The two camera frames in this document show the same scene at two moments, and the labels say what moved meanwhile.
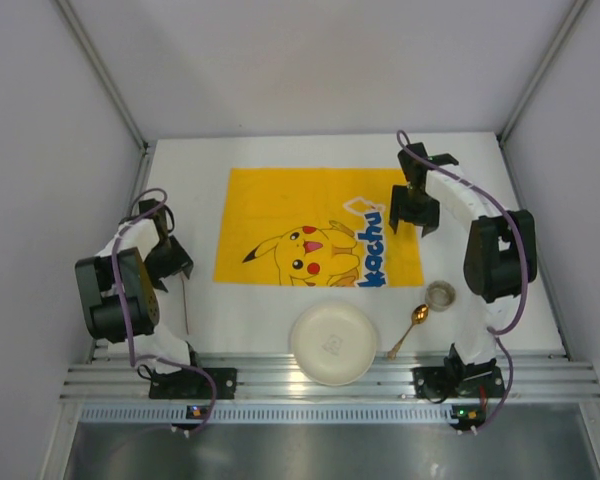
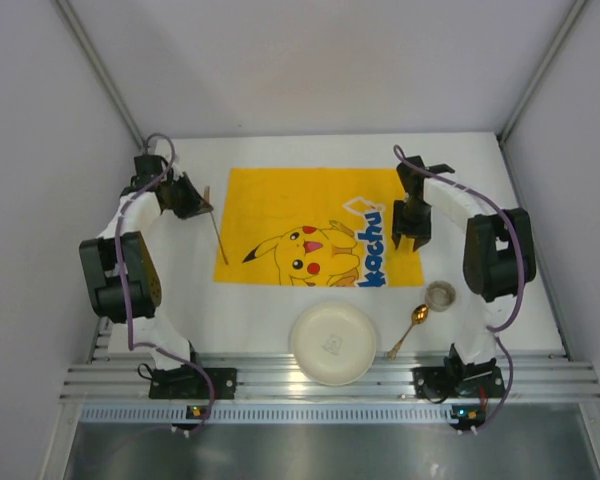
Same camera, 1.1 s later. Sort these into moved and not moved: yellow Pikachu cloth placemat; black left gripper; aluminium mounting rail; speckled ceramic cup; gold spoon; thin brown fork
Moved: black left gripper; thin brown fork
Not moved: aluminium mounting rail; speckled ceramic cup; gold spoon; yellow Pikachu cloth placemat
